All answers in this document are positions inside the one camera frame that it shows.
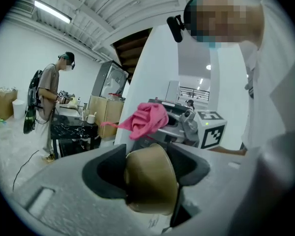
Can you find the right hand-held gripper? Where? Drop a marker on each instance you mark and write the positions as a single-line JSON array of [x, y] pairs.
[[211, 131]]

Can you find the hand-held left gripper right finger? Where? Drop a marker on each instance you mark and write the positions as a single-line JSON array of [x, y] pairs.
[[211, 181]]

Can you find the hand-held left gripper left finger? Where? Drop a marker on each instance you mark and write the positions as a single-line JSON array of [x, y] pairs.
[[71, 205]]

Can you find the pink cloth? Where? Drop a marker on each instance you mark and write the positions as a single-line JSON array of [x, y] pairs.
[[147, 119]]

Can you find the gold bowl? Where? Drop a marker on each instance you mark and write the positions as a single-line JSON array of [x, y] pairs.
[[150, 176]]

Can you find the person's right forearm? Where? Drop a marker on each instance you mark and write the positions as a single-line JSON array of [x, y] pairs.
[[228, 151]]

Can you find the black metal railing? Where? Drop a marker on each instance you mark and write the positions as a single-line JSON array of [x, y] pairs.
[[194, 93]]

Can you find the tall cardboard box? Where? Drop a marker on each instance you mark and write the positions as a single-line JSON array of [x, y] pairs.
[[105, 117]]

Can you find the clear container red lid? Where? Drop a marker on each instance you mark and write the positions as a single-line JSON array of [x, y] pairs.
[[115, 96]]

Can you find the black marble table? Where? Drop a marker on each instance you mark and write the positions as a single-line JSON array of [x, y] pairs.
[[71, 129]]

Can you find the round ceiling lamp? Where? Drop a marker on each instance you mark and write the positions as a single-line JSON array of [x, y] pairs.
[[208, 67]]

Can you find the white mug with spoon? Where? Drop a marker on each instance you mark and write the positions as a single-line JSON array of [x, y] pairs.
[[90, 119]]

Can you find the grey refrigerator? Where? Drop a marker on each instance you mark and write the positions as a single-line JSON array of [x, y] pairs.
[[108, 80]]

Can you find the wooden staircase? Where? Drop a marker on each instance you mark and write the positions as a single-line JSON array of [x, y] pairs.
[[130, 50]]

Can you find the white countertop basin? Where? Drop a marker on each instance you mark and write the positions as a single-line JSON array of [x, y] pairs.
[[70, 110]]

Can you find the soap dispenser bottle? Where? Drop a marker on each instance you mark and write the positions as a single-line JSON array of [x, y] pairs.
[[78, 102]]

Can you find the white waste bin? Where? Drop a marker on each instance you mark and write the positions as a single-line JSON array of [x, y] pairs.
[[18, 109]]

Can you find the person's white t-shirt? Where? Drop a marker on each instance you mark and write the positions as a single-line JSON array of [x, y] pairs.
[[273, 82]]

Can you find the plain cardboard box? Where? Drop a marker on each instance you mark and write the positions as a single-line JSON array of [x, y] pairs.
[[2, 103]]

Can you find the person's head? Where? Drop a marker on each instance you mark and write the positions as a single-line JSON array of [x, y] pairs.
[[223, 18]]

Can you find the long ceiling light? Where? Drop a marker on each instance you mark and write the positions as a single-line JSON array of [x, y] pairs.
[[52, 11]]

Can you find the black head camera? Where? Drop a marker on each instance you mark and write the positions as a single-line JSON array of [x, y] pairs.
[[175, 29]]

